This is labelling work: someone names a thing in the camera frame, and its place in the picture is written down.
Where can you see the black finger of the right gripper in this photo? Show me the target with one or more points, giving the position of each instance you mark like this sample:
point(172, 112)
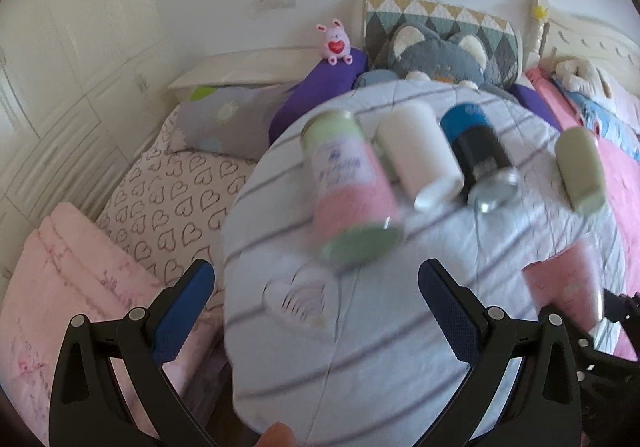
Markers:
point(580, 340)
point(621, 308)

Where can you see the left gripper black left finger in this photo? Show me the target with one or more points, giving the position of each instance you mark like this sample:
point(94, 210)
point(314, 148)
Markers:
point(87, 407)

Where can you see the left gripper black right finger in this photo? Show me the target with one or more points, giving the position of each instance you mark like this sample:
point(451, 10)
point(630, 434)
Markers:
point(543, 407)

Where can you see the pink plastic cup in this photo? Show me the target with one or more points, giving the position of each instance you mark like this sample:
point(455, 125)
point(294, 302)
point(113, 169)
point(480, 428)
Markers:
point(571, 280)

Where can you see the sage green cup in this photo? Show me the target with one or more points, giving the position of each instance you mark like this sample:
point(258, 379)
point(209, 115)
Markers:
point(581, 169)

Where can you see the white paper cup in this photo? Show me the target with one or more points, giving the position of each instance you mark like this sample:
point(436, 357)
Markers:
point(416, 147)

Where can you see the operator left thumb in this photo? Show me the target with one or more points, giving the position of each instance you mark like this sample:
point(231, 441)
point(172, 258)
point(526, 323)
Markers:
point(278, 435)

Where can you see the pink fleece blanket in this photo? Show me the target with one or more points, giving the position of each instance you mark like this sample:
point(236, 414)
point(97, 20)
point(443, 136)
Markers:
point(621, 173)

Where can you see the folded pink quilt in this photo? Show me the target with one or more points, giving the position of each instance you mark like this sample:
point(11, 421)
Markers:
point(68, 267)

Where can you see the blue and black can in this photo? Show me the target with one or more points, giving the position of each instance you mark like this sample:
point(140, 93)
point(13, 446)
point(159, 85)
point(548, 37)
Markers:
point(490, 179)

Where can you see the light blue cartoon pillow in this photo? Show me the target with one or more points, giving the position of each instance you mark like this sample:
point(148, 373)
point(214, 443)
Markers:
point(604, 123)

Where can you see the white long plush toy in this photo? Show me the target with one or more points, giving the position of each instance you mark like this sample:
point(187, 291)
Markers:
point(587, 79)

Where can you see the heart pattern bed sheet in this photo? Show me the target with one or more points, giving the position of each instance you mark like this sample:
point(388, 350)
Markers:
point(169, 208)

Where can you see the purple pillow right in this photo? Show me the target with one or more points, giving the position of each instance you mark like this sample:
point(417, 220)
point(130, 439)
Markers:
point(530, 99)

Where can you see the purple pillow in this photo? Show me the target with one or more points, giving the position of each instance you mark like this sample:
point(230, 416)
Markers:
point(530, 99)
point(323, 83)

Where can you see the pink and green tin can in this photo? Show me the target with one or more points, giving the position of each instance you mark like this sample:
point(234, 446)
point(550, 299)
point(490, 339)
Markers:
point(356, 215)

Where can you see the cream carved headboard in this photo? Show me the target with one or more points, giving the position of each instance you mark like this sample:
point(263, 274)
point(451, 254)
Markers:
point(554, 35)

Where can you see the striped white table cloth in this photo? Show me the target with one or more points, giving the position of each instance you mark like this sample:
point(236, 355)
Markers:
point(354, 357)

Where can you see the grey floral pillow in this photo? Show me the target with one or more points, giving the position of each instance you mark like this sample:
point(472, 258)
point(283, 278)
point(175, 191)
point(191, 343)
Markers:
point(230, 120)

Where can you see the grey cat plush pillow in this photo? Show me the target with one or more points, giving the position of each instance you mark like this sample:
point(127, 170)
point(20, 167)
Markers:
point(418, 53)

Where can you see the white wardrobe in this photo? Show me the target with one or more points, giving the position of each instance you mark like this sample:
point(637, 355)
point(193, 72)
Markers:
point(84, 89)

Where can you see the purple pillow left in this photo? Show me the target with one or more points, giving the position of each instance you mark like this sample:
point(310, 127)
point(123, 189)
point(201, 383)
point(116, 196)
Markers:
point(323, 83)

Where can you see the diamond pattern quilted cushion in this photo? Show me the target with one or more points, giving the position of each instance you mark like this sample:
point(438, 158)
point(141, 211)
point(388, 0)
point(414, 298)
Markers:
point(381, 18)

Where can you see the pink bunny toy left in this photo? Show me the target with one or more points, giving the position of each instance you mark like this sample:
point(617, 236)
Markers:
point(335, 46)

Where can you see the white low headboard shelf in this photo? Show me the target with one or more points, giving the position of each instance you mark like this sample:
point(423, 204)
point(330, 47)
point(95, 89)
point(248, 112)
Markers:
point(251, 67)

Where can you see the white wall socket panel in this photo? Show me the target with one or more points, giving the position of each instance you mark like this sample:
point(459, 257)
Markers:
point(262, 6)

